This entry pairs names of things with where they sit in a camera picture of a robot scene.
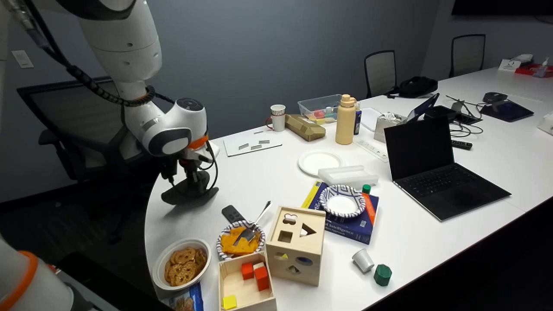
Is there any black remote control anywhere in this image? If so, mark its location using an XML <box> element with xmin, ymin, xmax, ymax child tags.
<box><xmin>221</xmin><ymin>204</ymin><xmax>247</xmax><ymax>225</ymax></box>

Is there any white paper sheet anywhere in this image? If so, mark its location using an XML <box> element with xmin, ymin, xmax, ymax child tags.
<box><xmin>222</xmin><ymin>128</ymin><xmax>283</xmax><ymax>158</ymax></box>

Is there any silver fork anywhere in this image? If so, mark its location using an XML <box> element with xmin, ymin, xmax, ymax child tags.
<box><xmin>233</xmin><ymin>200</ymin><xmax>273</xmax><ymax>247</ymax></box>

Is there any heap of orange chips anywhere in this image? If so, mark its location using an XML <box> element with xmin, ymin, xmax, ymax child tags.
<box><xmin>220</xmin><ymin>226</ymin><xmax>262</xmax><ymax>256</ymax></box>

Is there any heap of pretzels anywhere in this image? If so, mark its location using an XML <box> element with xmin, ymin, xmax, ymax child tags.
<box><xmin>164</xmin><ymin>247</ymin><xmax>208</xmax><ymax>287</ymax></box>

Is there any white bowl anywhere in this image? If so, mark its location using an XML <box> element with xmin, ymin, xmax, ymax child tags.
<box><xmin>152</xmin><ymin>238</ymin><xmax>213</xmax><ymax>291</ymax></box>

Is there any brown cardboard box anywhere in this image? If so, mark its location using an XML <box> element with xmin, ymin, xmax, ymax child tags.
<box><xmin>285</xmin><ymin>114</ymin><xmax>327</xmax><ymax>142</ymax></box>

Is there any open wooden box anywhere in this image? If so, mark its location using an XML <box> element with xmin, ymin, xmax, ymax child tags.
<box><xmin>218</xmin><ymin>251</ymin><xmax>278</xmax><ymax>311</ymax></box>

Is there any blue snack packet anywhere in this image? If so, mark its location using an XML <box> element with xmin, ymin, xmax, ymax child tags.
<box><xmin>170</xmin><ymin>282</ymin><xmax>205</xmax><ymax>311</ymax></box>

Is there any tall red block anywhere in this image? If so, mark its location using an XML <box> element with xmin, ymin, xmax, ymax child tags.
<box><xmin>254</xmin><ymin>265</ymin><xmax>270</xmax><ymax>292</ymax></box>

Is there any white paper plate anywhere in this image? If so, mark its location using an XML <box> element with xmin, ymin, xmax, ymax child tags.
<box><xmin>297</xmin><ymin>149</ymin><xmax>345</xmax><ymax>177</ymax></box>

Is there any wooden shape sorter cube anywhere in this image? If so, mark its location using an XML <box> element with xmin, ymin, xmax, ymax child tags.
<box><xmin>265</xmin><ymin>206</ymin><xmax>327</xmax><ymax>287</ymax></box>

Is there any black office chair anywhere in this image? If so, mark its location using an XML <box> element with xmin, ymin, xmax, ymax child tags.
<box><xmin>17</xmin><ymin>77</ymin><xmax>167</xmax><ymax>245</ymax></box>

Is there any heap of coloured blocks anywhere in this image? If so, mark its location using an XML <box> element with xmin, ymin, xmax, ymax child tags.
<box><xmin>307</xmin><ymin>108</ymin><xmax>339</xmax><ymax>125</ymax></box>

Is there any clear plastic container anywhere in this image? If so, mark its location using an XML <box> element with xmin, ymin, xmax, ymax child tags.
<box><xmin>297</xmin><ymin>94</ymin><xmax>343</xmax><ymax>126</ymax></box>

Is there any empty patterned paper bowl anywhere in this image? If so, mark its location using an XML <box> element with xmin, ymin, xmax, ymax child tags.
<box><xmin>318</xmin><ymin>184</ymin><xmax>367</xmax><ymax>219</ymax></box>

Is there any white plastic tray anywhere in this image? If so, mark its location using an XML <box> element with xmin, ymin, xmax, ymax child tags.
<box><xmin>318</xmin><ymin>165</ymin><xmax>379</xmax><ymax>189</ymax></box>

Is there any tan bottle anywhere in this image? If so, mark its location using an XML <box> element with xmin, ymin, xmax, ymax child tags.
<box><xmin>335</xmin><ymin>94</ymin><xmax>358</xmax><ymax>146</ymax></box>

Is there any blue book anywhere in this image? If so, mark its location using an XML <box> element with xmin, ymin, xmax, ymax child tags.
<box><xmin>301</xmin><ymin>180</ymin><xmax>380</xmax><ymax>245</ymax></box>

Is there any orange marker green cap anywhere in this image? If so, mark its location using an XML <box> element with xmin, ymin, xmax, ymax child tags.
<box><xmin>362</xmin><ymin>184</ymin><xmax>378</xmax><ymax>226</ymax></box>

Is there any white power strip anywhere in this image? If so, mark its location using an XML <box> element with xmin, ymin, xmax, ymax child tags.
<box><xmin>354</xmin><ymin>138</ymin><xmax>391</xmax><ymax>163</ymax></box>

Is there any small white cup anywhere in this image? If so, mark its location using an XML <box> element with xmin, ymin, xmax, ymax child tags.
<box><xmin>351</xmin><ymin>248</ymin><xmax>375</xmax><ymax>274</ymax></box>

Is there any silver tissue box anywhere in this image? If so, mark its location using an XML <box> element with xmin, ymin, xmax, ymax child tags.
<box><xmin>373</xmin><ymin>112</ymin><xmax>407</xmax><ymax>144</ymax></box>

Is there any mesh back chair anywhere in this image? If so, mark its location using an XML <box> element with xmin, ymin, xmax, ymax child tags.
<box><xmin>364</xmin><ymin>50</ymin><xmax>397</xmax><ymax>99</ymax></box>
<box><xmin>449</xmin><ymin>34</ymin><xmax>486</xmax><ymax>79</ymax></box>

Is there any green octagonal block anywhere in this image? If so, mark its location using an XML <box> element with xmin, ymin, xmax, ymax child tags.
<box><xmin>373</xmin><ymin>263</ymin><xmax>393</xmax><ymax>287</ymax></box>

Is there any black open laptop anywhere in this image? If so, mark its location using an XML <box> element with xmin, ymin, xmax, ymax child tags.
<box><xmin>383</xmin><ymin>116</ymin><xmax>512</xmax><ymax>222</ymax></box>

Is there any black bag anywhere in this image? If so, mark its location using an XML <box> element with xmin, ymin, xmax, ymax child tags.
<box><xmin>386</xmin><ymin>76</ymin><xmax>439</xmax><ymax>99</ymax></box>

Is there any blue tablet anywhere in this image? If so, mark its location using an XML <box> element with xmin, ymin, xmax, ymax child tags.
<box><xmin>406</xmin><ymin>92</ymin><xmax>441</xmax><ymax>124</ymax></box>

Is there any black box device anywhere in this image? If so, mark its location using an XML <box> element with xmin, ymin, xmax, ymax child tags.
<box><xmin>423</xmin><ymin>105</ymin><xmax>483</xmax><ymax>126</ymax></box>

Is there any black mouse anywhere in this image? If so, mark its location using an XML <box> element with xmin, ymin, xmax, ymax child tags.
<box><xmin>482</xmin><ymin>91</ymin><xmax>509</xmax><ymax>104</ymax></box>

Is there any black tablet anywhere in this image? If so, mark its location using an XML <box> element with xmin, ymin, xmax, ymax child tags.
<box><xmin>480</xmin><ymin>100</ymin><xmax>535</xmax><ymax>123</ymax></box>

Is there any red tray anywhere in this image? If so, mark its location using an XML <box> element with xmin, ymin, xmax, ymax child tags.
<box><xmin>515</xmin><ymin>63</ymin><xmax>553</xmax><ymax>79</ymax></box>

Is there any white box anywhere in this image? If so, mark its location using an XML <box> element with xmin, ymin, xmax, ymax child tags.
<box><xmin>537</xmin><ymin>111</ymin><xmax>553</xmax><ymax>136</ymax></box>

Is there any white mug red handle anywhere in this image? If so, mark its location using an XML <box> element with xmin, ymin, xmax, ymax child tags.
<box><xmin>265</xmin><ymin>104</ymin><xmax>287</xmax><ymax>133</ymax></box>

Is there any white wall switch plate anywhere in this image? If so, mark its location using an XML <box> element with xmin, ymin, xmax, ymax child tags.
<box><xmin>11</xmin><ymin>50</ymin><xmax>35</xmax><ymax>69</ymax></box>

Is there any black cable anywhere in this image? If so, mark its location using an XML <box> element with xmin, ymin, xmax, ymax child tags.
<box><xmin>445</xmin><ymin>95</ymin><xmax>485</xmax><ymax>138</ymax></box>

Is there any wall screen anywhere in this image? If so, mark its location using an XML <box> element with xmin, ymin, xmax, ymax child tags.
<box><xmin>451</xmin><ymin>0</ymin><xmax>553</xmax><ymax>17</ymax></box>

